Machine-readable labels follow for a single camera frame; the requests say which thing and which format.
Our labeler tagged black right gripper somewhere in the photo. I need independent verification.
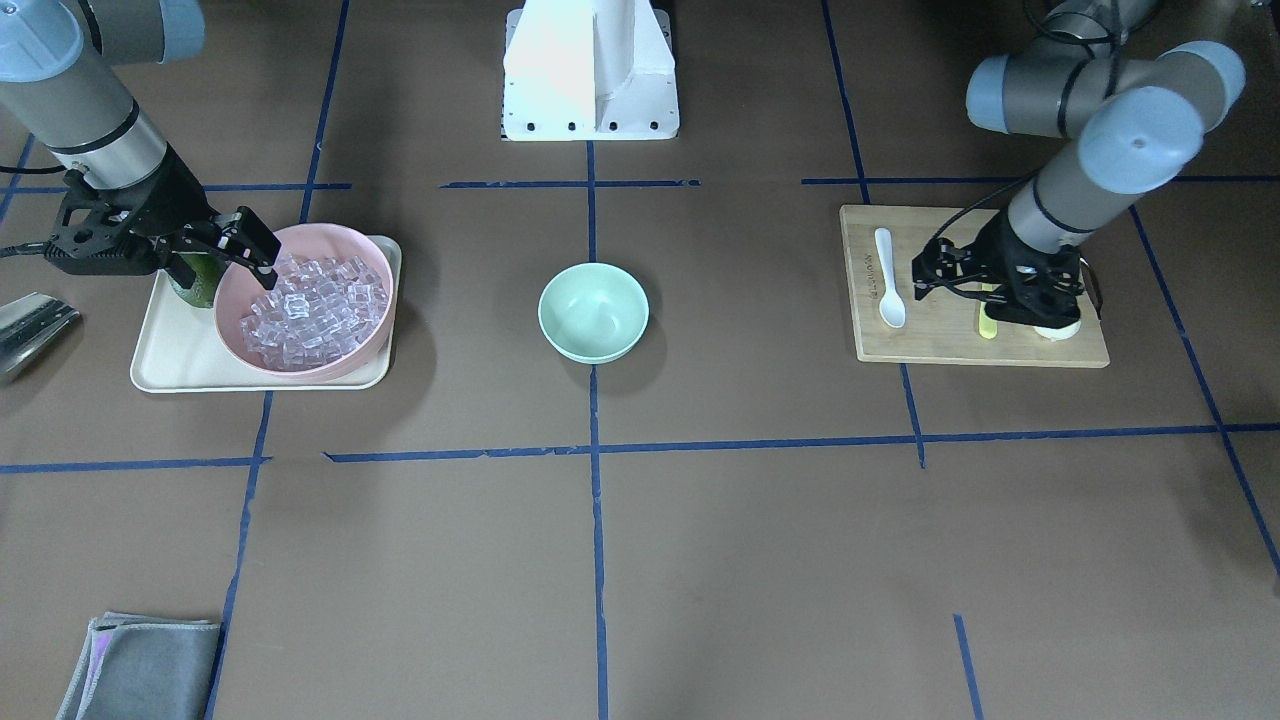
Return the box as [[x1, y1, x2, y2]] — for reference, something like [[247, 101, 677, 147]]
[[44, 149, 282, 291]]

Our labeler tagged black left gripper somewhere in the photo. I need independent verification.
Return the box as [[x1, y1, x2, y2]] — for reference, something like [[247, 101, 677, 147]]
[[911, 211, 1085, 328]]

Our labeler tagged white plastic spoon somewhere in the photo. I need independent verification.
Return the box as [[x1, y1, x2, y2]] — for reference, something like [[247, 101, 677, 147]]
[[874, 227, 908, 329]]

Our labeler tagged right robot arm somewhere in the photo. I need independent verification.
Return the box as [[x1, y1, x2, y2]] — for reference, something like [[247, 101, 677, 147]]
[[1, 1, 282, 290]]

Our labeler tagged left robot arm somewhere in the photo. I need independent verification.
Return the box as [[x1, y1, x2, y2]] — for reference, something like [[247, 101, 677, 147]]
[[911, 1, 1245, 329]]

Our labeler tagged pile of ice cubes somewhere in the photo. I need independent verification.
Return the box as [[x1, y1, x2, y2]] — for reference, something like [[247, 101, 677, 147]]
[[236, 254, 390, 372]]

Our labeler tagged pink bowl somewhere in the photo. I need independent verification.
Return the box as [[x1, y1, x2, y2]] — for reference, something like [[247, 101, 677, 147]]
[[212, 223, 398, 384]]

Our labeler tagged steel ice scoop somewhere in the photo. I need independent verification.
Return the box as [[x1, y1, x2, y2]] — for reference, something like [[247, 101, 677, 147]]
[[1, 292, 82, 386]]

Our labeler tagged mint green bowl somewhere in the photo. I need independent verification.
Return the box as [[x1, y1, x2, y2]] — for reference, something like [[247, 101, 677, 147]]
[[538, 263, 650, 365]]

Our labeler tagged green avocado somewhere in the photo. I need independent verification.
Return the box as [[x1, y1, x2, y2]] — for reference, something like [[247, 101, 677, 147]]
[[166, 252, 229, 309]]

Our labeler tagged yellow plastic knife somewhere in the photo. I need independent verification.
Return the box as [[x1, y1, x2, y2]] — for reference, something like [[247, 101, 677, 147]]
[[975, 301, 998, 341]]

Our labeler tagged bamboo cutting board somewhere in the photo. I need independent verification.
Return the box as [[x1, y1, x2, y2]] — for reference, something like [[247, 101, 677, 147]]
[[838, 204, 1110, 369]]

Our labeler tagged cream plastic tray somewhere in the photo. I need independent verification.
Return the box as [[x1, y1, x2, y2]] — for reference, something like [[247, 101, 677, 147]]
[[131, 223, 403, 393]]

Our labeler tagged grey folded cloth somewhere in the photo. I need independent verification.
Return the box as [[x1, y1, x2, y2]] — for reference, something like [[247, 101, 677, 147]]
[[55, 611, 221, 719]]

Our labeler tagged black cutting board handle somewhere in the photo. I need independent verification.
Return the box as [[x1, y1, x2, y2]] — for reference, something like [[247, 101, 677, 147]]
[[1080, 258, 1105, 320]]

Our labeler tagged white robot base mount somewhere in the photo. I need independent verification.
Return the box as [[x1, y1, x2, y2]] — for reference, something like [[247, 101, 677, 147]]
[[500, 1, 681, 142]]

